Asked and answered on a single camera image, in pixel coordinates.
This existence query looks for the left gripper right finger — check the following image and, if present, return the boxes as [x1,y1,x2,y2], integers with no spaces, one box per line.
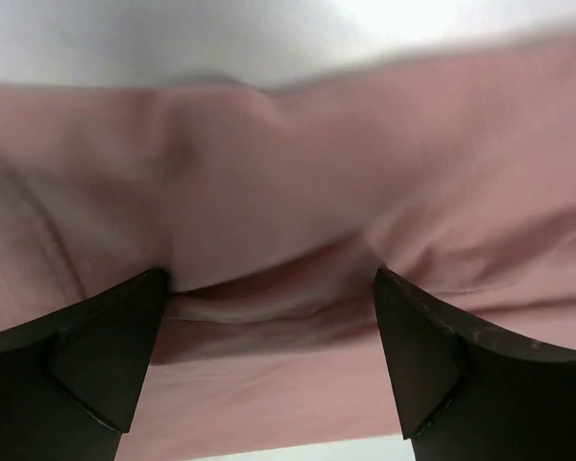
[373,268,576,461]

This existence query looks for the pink t shirt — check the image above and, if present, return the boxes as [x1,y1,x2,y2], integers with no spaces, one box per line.
[0,34,576,460]

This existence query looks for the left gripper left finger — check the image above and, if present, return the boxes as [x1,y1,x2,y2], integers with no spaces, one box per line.
[0,268,168,461]

